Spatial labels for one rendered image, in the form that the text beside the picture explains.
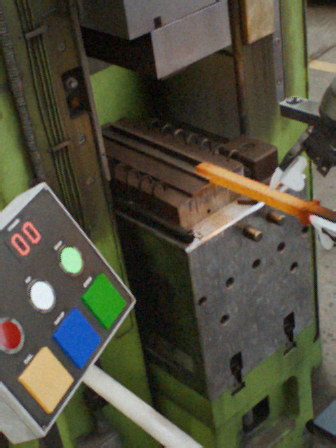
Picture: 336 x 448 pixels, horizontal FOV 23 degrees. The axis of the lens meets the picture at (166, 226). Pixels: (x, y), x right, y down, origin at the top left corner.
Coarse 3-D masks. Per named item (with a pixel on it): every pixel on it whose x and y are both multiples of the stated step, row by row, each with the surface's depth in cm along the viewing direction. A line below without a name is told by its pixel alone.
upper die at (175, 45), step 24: (216, 0) 161; (168, 24) 153; (192, 24) 157; (216, 24) 161; (96, 48) 167; (120, 48) 161; (144, 48) 155; (168, 48) 155; (192, 48) 159; (216, 48) 164; (144, 72) 158; (168, 72) 157
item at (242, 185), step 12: (204, 168) 178; (216, 168) 177; (216, 180) 176; (228, 180) 173; (240, 180) 172; (252, 180) 171; (240, 192) 171; (252, 192) 168; (264, 192) 166; (276, 192) 166; (276, 204) 164; (288, 204) 161; (300, 204) 161; (312, 204) 159; (300, 216) 159; (324, 216) 155
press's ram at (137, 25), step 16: (80, 0) 154; (96, 0) 150; (112, 0) 147; (128, 0) 145; (144, 0) 147; (160, 0) 150; (176, 0) 152; (192, 0) 155; (208, 0) 158; (80, 16) 157; (96, 16) 153; (112, 16) 149; (128, 16) 146; (144, 16) 149; (160, 16) 151; (176, 16) 154; (112, 32) 151; (128, 32) 148; (144, 32) 150
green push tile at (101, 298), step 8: (96, 280) 144; (104, 280) 145; (88, 288) 142; (96, 288) 143; (104, 288) 144; (112, 288) 146; (88, 296) 141; (96, 296) 142; (104, 296) 144; (112, 296) 145; (120, 296) 147; (88, 304) 140; (96, 304) 142; (104, 304) 143; (112, 304) 144; (120, 304) 146; (96, 312) 141; (104, 312) 142; (112, 312) 144; (104, 320) 142; (112, 320) 143; (104, 328) 142
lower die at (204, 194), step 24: (120, 120) 208; (120, 144) 197; (168, 144) 193; (192, 144) 192; (120, 168) 189; (144, 168) 186; (168, 168) 184; (240, 168) 181; (120, 192) 187; (144, 192) 179; (168, 192) 177; (192, 192) 174; (216, 192) 179; (168, 216) 176; (192, 216) 176
